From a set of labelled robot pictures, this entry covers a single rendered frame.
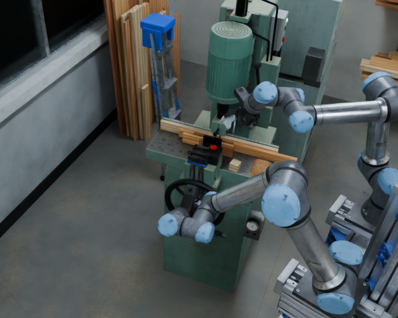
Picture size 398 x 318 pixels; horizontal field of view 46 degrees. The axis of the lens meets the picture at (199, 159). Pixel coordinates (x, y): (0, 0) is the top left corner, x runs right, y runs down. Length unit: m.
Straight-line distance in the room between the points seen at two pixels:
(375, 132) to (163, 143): 0.97
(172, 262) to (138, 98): 1.37
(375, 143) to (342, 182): 1.59
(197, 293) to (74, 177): 1.29
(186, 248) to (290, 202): 1.34
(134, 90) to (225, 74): 1.66
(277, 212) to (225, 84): 0.77
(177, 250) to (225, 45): 1.26
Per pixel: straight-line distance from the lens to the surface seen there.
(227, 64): 1.96
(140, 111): 3.64
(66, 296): 2.83
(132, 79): 3.50
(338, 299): 1.64
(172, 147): 2.26
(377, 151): 2.12
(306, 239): 1.50
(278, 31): 2.23
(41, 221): 3.23
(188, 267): 2.77
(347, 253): 1.74
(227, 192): 1.68
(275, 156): 2.23
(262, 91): 1.70
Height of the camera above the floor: 2.32
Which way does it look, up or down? 40 degrees down
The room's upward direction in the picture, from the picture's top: 4 degrees clockwise
